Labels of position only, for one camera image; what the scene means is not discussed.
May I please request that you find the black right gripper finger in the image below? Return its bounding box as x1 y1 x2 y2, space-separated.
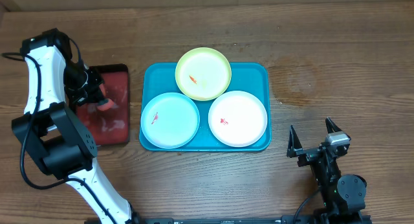
287 125 303 158
325 117 342 134

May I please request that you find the light blue plate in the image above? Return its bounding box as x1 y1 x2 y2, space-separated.
140 93 200 150

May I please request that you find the yellow plate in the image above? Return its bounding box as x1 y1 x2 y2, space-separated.
175 47 232 101

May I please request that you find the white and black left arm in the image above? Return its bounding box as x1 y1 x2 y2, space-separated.
6 28 140 223

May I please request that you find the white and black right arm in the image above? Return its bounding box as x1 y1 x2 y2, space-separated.
287 117 367 223

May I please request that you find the black tray with red liquid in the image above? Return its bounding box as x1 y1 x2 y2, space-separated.
75 64 130 146

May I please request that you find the teal plastic tray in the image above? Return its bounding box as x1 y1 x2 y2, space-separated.
142 62 272 152

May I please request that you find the pink plate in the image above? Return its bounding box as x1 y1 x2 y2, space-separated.
208 91 268 148

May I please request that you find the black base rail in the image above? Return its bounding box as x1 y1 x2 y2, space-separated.
84 214 372 224

